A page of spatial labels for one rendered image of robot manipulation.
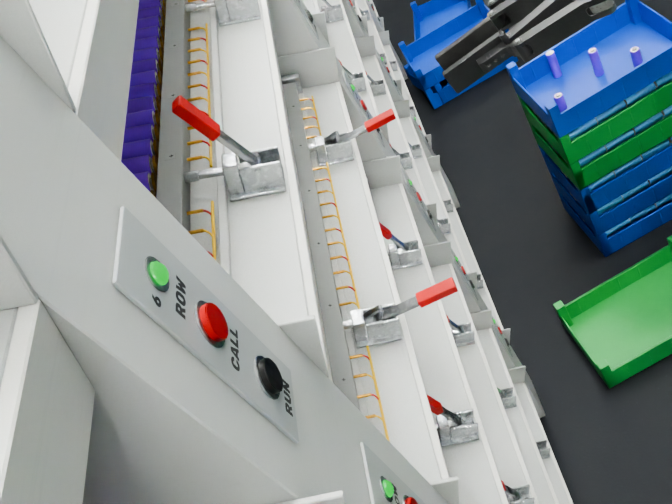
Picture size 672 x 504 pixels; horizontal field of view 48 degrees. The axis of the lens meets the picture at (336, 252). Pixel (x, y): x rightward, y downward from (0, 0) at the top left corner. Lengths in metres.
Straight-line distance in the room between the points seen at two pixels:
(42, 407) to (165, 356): 0.06
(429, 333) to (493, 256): 1.08
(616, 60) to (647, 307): 0.53
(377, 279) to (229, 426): 0.44
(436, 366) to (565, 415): 0.83
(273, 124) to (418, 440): 0.27
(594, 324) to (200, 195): 1.33
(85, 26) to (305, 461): 0.21
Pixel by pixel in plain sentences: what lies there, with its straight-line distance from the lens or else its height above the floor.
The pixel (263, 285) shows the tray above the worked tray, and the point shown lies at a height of 1.16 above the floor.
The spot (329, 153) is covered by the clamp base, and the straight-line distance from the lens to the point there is 0.85.
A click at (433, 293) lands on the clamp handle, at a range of 0.65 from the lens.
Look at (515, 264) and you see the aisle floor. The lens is 1.94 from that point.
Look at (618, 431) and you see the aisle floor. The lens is 1.64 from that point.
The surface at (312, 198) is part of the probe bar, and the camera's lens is 0.78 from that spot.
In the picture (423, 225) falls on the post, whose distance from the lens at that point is 1.18.
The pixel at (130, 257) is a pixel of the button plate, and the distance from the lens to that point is 0.27.
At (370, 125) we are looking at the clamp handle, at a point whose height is 0.98.
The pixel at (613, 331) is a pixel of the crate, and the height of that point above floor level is 0.00.
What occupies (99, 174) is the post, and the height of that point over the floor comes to 1.33.
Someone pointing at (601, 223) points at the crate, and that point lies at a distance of 1.80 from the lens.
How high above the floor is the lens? 1.46
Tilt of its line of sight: 41 degrees down
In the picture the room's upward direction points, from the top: 38 degrees counter-clockwise
